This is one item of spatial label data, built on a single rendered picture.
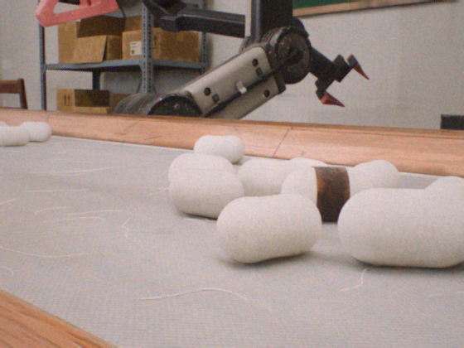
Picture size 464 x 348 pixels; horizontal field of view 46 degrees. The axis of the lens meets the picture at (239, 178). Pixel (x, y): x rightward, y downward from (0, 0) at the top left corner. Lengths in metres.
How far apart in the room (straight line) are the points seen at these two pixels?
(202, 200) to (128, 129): 0.37
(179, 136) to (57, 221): 0.30
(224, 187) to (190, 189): 0.01
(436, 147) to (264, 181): 0.17
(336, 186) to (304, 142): 0.22
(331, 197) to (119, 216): 0.08
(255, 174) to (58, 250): 0.10
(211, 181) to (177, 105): 0.68
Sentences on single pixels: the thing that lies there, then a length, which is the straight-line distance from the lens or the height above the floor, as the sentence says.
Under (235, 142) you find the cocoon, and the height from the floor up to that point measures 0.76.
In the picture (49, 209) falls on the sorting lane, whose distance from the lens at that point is 0.23.
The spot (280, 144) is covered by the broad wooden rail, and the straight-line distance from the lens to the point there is 0.42.
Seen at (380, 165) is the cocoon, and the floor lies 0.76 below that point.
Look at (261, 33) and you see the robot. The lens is 1.07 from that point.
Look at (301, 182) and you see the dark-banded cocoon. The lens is 0.20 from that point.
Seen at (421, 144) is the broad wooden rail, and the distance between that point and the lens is 0.37.
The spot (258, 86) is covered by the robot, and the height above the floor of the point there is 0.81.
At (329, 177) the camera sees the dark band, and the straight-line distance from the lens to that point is 0.20.
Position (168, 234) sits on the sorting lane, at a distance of 0.18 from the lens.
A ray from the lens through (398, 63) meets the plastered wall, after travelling 2.48.
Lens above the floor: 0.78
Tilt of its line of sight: 8 degrees down
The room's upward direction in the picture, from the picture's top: 1 degrees clockwise
